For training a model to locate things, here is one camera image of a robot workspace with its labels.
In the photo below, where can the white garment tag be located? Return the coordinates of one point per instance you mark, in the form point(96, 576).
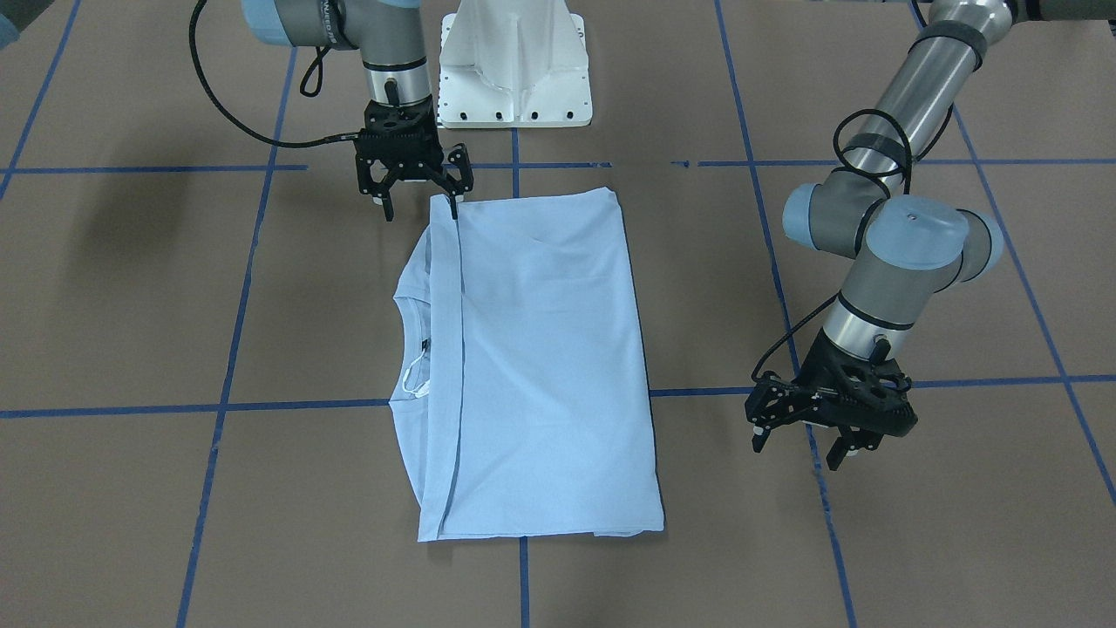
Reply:
point(415, 381)

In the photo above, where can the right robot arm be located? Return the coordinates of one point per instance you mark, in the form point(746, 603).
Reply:
point(387, 34)

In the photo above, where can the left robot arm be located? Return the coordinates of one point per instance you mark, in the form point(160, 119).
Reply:
point(904, 248)

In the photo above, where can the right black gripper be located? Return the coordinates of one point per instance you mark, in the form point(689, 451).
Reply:
point(459, 168)

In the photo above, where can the light blue t-shirt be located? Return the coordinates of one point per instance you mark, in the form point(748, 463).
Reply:
point(538, 420)

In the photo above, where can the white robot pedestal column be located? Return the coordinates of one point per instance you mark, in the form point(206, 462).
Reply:
point(513, 64)

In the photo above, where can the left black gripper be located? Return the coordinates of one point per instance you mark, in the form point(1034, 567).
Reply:
point(771, 403)

